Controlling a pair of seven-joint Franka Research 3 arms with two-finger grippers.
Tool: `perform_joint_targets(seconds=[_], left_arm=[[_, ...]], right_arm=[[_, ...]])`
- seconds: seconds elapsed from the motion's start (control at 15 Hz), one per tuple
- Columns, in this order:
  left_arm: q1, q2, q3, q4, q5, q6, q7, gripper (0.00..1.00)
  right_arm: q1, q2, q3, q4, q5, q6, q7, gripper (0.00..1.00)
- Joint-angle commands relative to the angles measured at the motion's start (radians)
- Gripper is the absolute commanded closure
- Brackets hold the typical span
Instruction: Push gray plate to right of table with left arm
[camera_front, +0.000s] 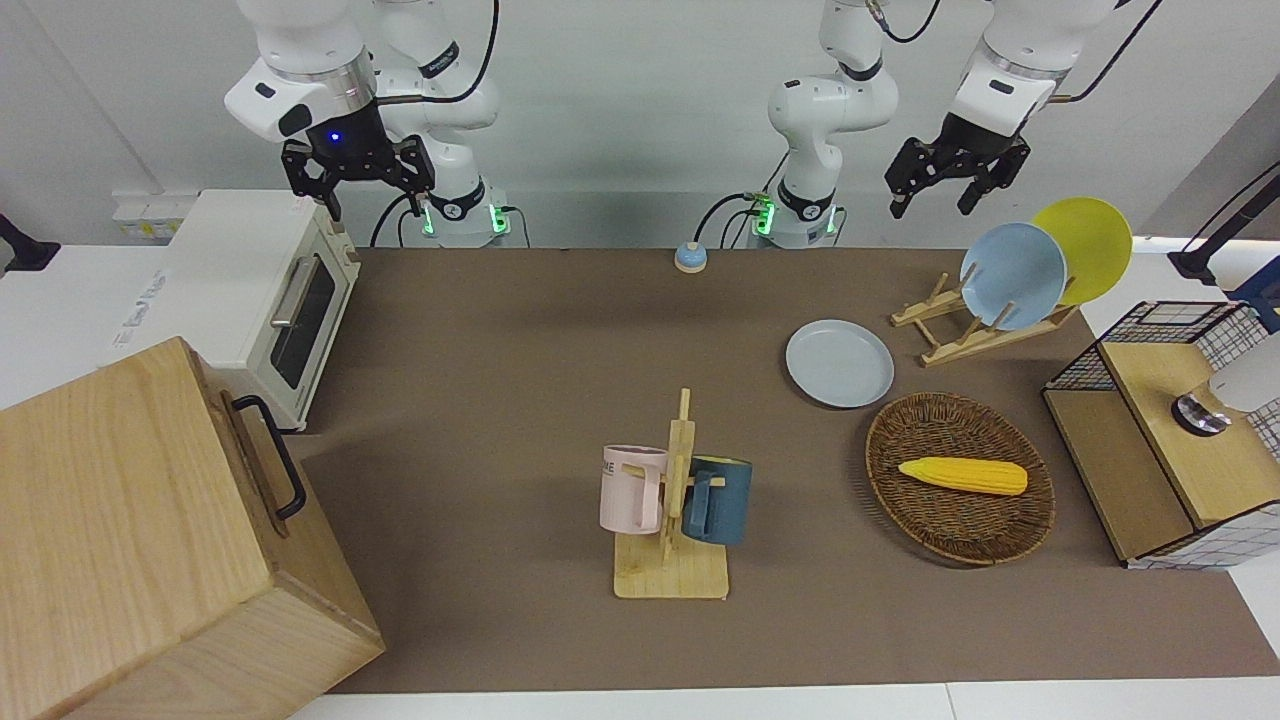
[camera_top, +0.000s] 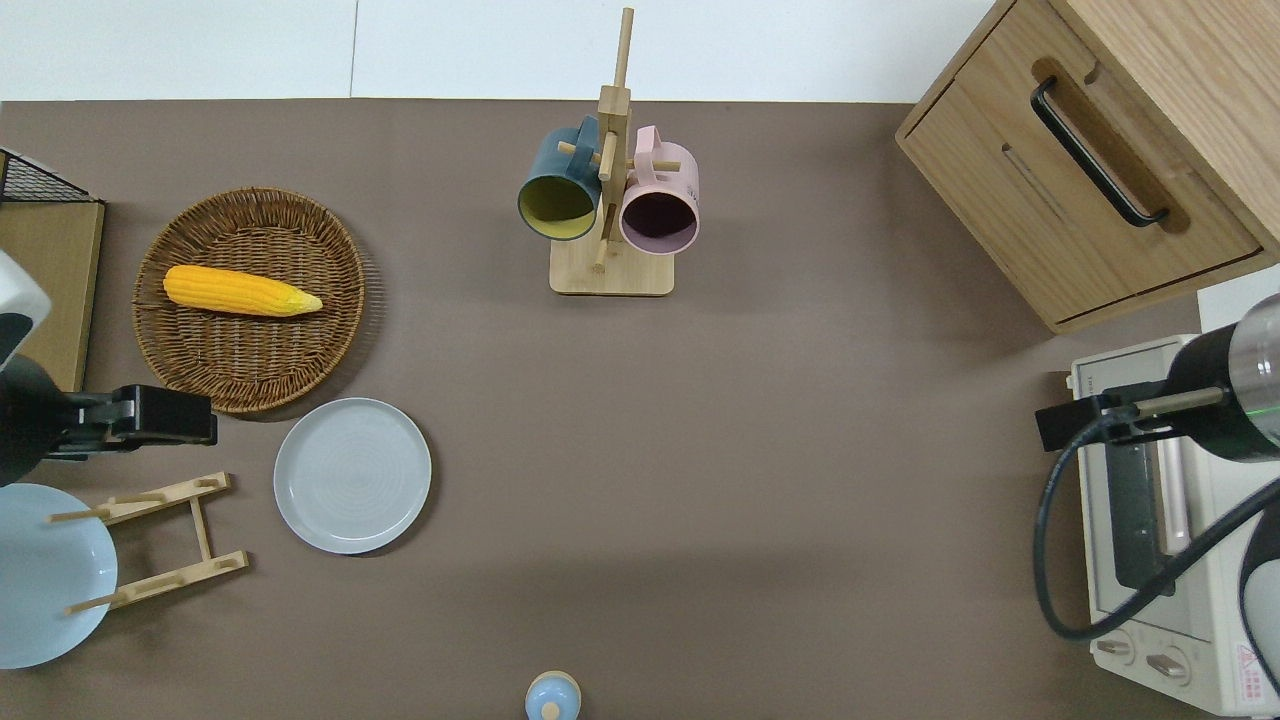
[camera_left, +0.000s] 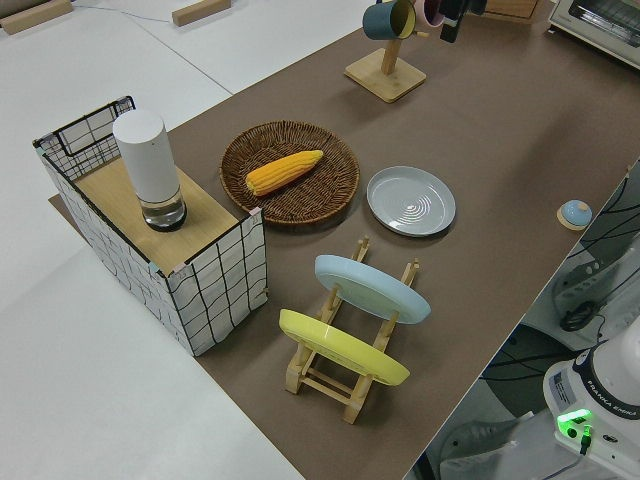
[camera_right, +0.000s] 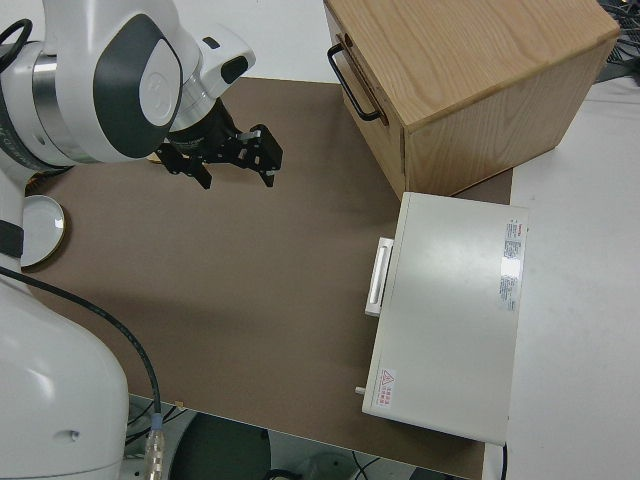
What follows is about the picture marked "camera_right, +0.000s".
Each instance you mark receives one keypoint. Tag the wooden box cabinet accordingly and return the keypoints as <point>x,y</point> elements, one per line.
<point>475,75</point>

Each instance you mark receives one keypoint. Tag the brown table mat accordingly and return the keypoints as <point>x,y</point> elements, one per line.
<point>225,280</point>

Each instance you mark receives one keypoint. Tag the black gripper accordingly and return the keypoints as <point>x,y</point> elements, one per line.
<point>210,137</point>

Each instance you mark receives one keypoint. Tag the white toaster oven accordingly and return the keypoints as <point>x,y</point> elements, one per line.
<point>450,310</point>

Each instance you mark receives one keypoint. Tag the gray round plate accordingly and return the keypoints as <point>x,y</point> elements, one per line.
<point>42,232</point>

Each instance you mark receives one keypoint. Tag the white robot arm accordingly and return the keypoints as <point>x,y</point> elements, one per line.
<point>60,400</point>

